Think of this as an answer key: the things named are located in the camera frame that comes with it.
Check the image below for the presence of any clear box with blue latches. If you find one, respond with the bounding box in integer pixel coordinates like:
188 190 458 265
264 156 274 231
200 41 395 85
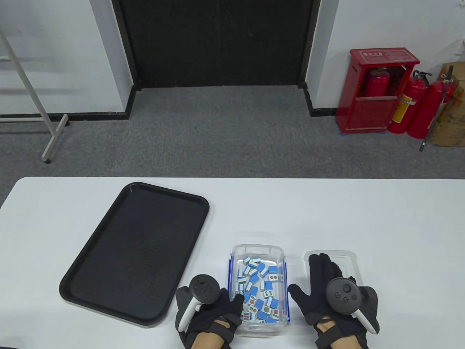
229 244 290 337

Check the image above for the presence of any person's right forearm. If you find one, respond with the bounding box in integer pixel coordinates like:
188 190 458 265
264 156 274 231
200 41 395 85
327 337 358 349

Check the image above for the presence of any person's left hand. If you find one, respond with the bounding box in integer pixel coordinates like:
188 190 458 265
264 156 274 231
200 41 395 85
175 285 244 349

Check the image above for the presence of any black door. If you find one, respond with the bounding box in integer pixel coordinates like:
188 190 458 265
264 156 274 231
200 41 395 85
111 0 322 89

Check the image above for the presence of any clear plastic lid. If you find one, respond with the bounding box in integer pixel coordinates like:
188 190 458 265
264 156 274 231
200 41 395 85
303 250 365 295

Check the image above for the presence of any person's left forearm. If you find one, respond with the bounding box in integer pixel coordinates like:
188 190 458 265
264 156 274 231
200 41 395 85
191 319 223 349

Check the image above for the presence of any black white controller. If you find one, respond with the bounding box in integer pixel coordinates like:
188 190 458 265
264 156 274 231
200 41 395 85
177 274 220 332
325 277 378 334

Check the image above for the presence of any red fire extinguisher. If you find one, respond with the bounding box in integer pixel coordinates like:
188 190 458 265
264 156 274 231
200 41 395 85
365 67 391 98
406 75 454 139

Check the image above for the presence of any person's right hand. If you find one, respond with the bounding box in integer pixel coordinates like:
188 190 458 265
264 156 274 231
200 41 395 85
288 253 380 349

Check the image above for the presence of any red fire extinguisher cabinet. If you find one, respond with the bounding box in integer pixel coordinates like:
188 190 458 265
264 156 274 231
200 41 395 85
336 47 421 134

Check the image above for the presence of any red extinguisher with yellow label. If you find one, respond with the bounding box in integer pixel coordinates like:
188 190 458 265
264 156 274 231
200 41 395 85
387 70 433 134

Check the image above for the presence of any pile of blue mahjong tiles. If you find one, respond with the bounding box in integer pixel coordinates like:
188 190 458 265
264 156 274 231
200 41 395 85
236 256 284 324

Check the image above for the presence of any black plastic tray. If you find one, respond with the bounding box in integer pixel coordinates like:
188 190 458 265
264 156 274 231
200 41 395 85
59 182 210 329

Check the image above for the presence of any brown cardboard box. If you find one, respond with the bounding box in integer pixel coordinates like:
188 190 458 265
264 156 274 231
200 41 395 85
429 61 465 148

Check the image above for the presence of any white metal stand frame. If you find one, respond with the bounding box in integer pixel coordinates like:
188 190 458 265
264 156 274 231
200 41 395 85
0 27 70 164

